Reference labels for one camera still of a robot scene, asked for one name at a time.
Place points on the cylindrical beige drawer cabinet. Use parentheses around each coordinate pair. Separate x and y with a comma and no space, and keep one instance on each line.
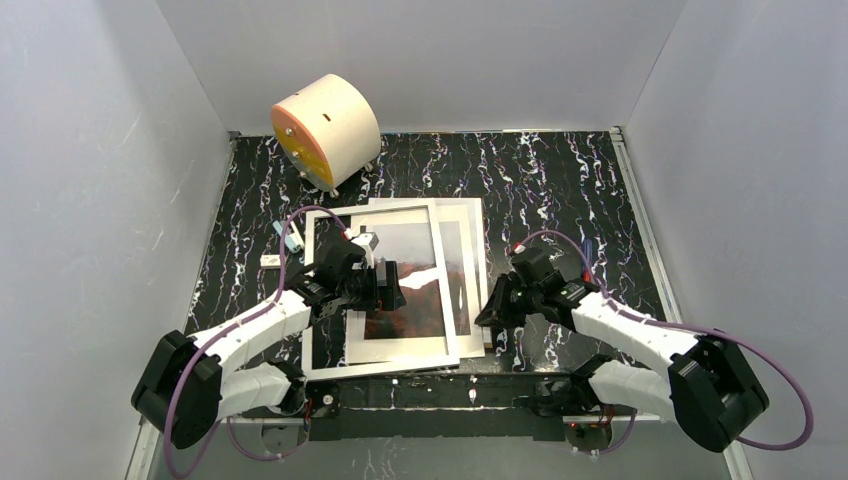
(328,131)

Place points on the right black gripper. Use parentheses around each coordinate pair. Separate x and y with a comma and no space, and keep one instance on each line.
(506,302)

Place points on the white staple box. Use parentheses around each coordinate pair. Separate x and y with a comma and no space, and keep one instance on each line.
(270,261)

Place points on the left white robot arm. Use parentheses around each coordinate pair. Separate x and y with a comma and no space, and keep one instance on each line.
(191,383)

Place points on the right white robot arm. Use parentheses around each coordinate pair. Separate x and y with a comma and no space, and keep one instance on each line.
(701,382)

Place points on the white photo mat board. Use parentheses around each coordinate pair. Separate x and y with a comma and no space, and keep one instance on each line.
(368,222)

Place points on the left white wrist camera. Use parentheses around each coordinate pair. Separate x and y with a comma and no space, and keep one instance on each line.
(367,241)

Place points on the white picture frame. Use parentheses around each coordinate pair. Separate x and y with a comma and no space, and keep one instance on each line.
(343,369)

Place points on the autumn forest photo print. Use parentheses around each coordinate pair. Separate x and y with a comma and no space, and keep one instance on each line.
(418,327)

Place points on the light blue stapler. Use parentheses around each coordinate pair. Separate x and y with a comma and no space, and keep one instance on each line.
(293,240)

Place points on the blue red screwdriver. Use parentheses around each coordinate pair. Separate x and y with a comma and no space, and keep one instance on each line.
(587,262)

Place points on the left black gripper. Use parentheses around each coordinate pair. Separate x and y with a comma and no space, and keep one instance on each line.
(382,287)

